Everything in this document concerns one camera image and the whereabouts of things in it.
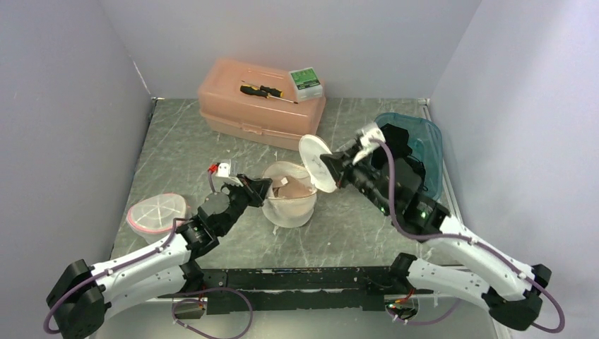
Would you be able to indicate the beige pink bra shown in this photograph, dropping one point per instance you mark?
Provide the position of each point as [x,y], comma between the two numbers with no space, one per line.
[290,187]

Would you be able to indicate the black yellow screwdriver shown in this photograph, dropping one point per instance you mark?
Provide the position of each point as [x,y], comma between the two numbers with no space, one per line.
[264,91]

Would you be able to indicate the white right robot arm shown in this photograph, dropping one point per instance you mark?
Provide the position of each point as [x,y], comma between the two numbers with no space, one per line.
[509,290]

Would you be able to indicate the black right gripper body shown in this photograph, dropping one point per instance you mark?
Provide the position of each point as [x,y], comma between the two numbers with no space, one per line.
[361,174]

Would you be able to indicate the clear round lidded container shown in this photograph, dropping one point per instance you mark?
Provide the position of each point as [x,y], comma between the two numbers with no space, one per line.
[152,218]

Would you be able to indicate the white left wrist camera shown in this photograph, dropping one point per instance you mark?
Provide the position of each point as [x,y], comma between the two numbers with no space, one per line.
[221,169]

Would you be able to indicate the pink plastic toolbox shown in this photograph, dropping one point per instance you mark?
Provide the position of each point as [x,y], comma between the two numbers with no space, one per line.
[279,123]

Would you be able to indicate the teal plastic bin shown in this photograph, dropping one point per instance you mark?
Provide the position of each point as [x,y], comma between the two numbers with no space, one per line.
[426,141]

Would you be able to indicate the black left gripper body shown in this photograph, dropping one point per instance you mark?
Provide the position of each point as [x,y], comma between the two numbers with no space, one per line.
[239,200]

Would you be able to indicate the green white small box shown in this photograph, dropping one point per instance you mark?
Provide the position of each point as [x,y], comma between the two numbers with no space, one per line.
[306,84]

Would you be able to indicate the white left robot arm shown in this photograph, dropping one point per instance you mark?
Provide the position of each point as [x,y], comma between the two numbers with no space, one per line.
[84,294]

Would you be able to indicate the white mesh laundry bag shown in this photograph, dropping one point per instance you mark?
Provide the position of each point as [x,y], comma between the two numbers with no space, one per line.
[295,212]

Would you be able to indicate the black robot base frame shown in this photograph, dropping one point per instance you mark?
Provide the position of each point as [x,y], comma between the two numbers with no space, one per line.
[369,288]

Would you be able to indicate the black cloth garment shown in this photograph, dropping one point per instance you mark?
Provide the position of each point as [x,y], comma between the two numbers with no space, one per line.
[397,140]

